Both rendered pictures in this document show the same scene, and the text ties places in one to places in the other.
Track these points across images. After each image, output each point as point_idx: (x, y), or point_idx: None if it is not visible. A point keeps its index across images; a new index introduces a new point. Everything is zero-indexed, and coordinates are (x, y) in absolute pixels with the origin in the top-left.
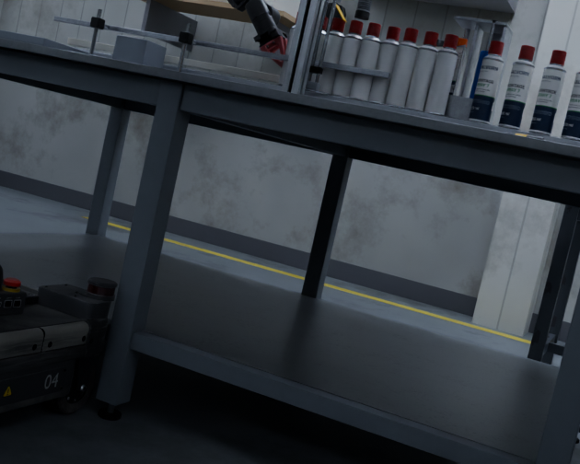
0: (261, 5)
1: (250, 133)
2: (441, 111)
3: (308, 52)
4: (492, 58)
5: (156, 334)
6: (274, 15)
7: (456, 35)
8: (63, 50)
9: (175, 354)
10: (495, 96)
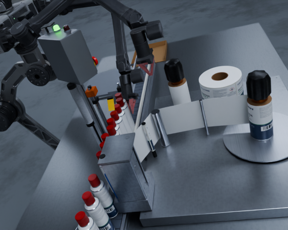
0: (120, 81)
1: None
2: (112, 191)
3: (94, 131)
4: (90, 186)
5: None
6: (134, 80)
7: (96, 156)
8: (77, 107)
9: None
10: (136, 196)
